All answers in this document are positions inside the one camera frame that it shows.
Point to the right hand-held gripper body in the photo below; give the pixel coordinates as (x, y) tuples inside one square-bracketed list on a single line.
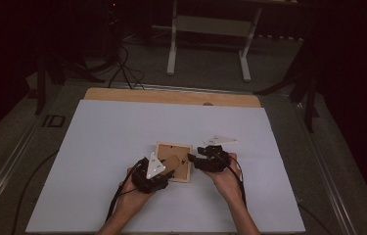
[(213, 161)]

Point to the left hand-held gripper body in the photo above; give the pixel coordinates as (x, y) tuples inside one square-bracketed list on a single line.
[(148, 182)]

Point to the wooden picture frame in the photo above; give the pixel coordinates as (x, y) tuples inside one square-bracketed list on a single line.
[(177, 174)]

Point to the person's left hand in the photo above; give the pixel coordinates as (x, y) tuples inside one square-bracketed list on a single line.
[(133, 199)]

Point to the person's right hand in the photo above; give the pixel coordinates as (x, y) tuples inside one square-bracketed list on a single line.
[(225, 184)]

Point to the white table mat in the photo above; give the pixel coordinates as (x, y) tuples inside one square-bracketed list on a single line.
[(106, 137)]

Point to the black rectangular floor plate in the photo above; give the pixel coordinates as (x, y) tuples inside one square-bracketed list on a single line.
[(54, 121)]

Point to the black tripod stand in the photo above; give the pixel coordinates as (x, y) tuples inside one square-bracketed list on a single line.
[(309, 98), (40, 84)]

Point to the dark equipment stand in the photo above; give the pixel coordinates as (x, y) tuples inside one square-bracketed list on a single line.
[(112, 29)]

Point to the metal floor rail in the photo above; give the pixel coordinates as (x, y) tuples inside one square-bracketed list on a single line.
[(187, 88), (5, 169), (324, 182)]

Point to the white metal desk frame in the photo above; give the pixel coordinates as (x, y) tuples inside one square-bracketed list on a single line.
[(171, 49)]

